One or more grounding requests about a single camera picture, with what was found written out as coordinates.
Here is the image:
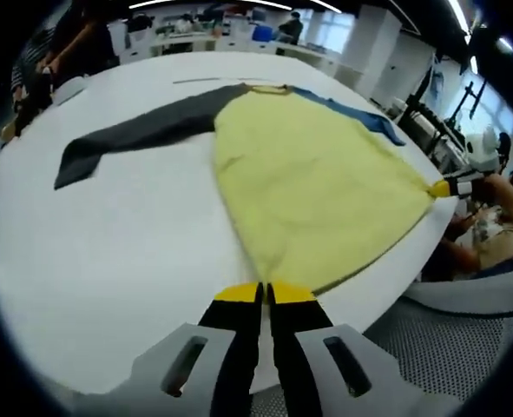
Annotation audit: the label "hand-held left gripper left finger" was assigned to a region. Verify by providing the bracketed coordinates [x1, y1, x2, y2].
[130, 281, 265, 417]

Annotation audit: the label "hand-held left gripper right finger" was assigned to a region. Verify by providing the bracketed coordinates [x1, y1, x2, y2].
[266, 281, 403, 417]

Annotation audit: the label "yellow grey blue long-sleeve garment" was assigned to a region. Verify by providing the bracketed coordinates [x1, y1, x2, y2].
[54, 83, 444, 296]

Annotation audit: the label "person's right hand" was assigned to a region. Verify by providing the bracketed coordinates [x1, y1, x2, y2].
[476, 175, 507, 205]

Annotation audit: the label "black monitor stand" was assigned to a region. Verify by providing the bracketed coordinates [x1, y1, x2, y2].
[453, 80, 487, 127]

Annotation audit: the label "black metal rack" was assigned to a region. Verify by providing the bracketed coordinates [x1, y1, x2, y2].
[405, 64, 459, 153]

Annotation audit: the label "grey mesh office chair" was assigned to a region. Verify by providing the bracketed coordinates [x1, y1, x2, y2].
[247, 268, 513, 417]

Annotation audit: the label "ceiling light strips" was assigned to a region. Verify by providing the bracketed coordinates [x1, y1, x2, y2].
[128, 0, 470, 31]

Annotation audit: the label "blue plastic container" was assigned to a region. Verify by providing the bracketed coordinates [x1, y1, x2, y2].
[251, 24, 274, 43]

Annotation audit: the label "white lab counter cabinets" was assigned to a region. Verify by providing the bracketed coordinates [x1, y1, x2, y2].
[108, 17, 361, 83]

